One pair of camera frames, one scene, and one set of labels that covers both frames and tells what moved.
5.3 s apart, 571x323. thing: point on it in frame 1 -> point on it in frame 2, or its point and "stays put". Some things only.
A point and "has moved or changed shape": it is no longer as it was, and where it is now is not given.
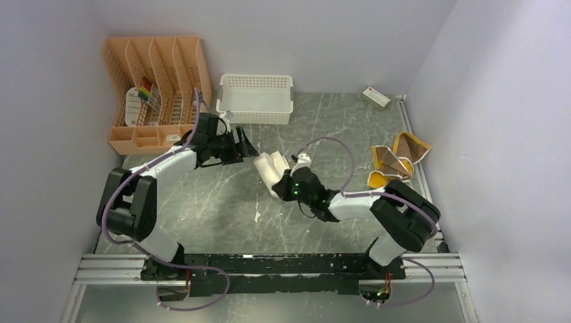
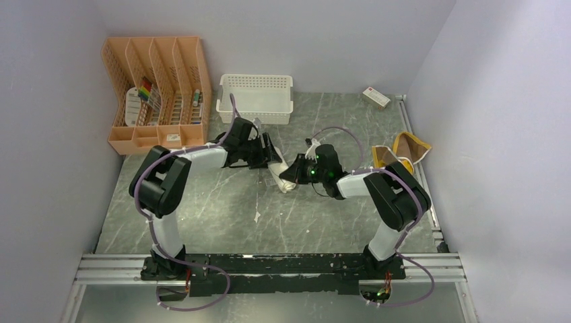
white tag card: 132,107 stays put
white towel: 271,169 has moved or changed shape
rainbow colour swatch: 145,90 stays put
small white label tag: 173,137 stays put
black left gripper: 233,157 -> 266,155
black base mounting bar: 220,274 stays put
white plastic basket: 256,99 stays put
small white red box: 376,98 stays put
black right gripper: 283,187 -> 291,175
